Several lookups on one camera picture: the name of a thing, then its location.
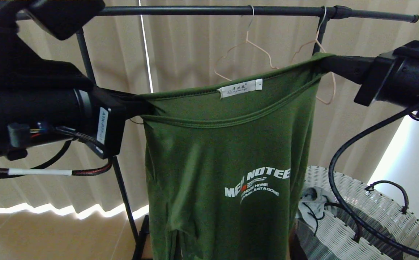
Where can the pale grey shorts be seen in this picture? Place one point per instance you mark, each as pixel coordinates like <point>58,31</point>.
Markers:
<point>312,209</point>

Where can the green long-sleeved shirt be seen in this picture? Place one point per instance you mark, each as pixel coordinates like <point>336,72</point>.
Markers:
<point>213,162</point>

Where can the beige curtain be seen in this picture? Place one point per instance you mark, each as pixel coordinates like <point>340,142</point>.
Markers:
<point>195,47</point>

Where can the black clothes rack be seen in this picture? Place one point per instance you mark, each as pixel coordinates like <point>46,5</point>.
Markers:
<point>195,11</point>

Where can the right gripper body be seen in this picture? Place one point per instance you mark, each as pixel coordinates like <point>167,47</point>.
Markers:
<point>411,79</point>

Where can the pink clothes hanger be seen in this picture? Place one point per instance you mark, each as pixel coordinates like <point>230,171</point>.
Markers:
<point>248,42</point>
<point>334,90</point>

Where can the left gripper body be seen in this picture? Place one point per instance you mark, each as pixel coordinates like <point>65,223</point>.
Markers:
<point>50,108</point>

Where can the white laundry basket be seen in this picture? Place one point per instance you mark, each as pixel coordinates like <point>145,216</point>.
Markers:
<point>350,238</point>

